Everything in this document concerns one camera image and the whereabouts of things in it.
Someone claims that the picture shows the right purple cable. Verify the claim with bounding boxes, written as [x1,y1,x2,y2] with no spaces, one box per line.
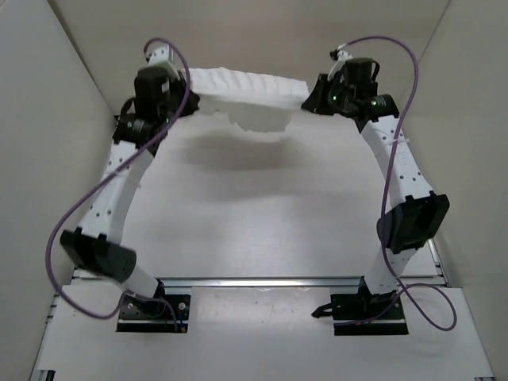
[337,36,457,333]

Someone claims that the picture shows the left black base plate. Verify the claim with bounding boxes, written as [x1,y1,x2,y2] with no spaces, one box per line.
[116,293,191,334]

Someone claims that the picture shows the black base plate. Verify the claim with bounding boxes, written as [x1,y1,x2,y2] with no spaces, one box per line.
[311,294,409,337]
[116,293,191,334]

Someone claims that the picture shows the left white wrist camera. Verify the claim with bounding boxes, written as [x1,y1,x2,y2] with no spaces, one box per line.
[144,44,179,78]

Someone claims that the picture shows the white pleated skirt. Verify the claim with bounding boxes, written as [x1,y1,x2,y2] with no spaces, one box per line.
[190,67,310,133]

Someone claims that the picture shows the aluminium front rail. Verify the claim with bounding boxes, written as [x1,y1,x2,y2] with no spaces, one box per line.
[160,277,360,288]

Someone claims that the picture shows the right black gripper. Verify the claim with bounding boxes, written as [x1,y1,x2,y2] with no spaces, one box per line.
[302,77,353,119]

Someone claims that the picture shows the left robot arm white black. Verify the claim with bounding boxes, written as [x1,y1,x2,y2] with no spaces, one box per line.
[60,67,199,316]

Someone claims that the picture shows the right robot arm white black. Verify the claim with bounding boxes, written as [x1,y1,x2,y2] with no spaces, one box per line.
[301,56,450,318]

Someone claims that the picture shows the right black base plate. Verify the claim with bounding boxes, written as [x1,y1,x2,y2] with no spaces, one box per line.
[311,294,409,337]

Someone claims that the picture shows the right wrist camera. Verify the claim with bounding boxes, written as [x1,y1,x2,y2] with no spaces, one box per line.
[328,44,352,80]

